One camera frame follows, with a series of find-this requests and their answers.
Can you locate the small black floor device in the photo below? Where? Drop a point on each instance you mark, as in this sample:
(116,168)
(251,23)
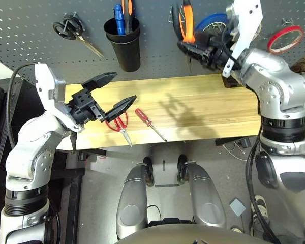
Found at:
(170,222)

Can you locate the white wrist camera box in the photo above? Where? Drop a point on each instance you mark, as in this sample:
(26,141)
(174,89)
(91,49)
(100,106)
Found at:
(44,84)
(246,25)

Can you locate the silver right robot leg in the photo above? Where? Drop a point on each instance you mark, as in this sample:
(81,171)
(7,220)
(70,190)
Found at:
(206,198)

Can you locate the silver peg hook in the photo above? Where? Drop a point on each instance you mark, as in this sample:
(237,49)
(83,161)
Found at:
(287,21)

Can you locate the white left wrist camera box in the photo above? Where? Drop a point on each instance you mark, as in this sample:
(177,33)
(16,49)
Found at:
(44,84)

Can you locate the grey square floor sheet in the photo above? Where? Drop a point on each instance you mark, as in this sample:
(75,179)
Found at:
(237,207)

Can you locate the black rectangular box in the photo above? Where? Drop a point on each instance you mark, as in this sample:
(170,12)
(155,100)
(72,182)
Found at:
(230,82)

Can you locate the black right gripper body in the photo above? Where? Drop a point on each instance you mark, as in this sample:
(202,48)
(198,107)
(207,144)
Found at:
(218,53)

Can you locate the grey robot torso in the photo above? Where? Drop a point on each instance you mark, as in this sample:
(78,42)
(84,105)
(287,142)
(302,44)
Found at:
(188,235)

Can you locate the black table foot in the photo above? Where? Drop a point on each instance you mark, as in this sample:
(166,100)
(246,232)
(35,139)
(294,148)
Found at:
(91,155)
(231,141)

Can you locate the white bystander shoe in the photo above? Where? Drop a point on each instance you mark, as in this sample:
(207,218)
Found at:
(236,230)
(260,208)

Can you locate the black plastic cup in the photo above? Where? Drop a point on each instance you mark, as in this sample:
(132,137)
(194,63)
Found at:
(127,53)

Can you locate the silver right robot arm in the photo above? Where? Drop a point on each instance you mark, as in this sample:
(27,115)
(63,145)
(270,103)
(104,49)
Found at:
(274,76)

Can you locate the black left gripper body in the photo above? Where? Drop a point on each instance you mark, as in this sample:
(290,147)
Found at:
(85,106)

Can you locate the grey metal pegboard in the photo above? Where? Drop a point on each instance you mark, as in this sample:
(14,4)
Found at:
(155,50)

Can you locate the silver left robot leg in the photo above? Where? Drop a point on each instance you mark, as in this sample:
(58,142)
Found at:
(132,203)

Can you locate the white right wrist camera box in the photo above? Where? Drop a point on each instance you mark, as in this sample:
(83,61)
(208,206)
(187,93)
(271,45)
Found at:
(246,25)

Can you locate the red tape roll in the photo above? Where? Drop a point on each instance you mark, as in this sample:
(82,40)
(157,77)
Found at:
(270,44)

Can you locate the blue tape roll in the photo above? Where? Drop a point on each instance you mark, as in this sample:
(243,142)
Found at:
(213,17)

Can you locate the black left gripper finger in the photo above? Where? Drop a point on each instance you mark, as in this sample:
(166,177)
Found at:
(120,108)
(101,79)

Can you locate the silver robot leg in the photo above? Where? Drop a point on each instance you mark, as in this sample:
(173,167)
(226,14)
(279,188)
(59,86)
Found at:
(206,198)
(132,203)

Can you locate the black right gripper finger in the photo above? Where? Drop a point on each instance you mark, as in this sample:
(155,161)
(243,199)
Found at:
(193,50)
(203,38)

